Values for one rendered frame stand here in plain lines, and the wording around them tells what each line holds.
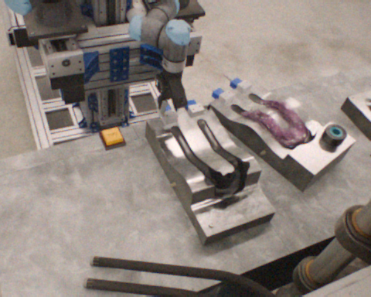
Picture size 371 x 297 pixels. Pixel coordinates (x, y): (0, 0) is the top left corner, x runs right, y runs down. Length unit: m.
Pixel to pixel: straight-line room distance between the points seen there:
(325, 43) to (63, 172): 2.87
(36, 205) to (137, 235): 0.35
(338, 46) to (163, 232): 2.88
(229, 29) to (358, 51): 1.09
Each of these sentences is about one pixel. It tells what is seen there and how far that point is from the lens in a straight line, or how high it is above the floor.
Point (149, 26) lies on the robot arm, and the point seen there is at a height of 1.24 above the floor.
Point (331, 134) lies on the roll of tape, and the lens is 1.59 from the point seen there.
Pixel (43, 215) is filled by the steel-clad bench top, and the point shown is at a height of 0.80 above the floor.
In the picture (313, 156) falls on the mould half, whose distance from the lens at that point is 1.54.
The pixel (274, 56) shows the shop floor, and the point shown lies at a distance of 3.54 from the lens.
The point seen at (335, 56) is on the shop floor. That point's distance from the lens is 3.77.
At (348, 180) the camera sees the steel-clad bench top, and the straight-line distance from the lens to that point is 1.69.
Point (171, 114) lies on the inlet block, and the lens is 1.50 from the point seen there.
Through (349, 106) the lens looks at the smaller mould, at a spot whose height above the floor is 0.85.
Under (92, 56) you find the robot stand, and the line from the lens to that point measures 1.76.
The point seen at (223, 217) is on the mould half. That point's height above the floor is 0.86.
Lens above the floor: 1.97
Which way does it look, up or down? 54 degrees down
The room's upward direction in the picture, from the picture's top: 8 degrees clockwise
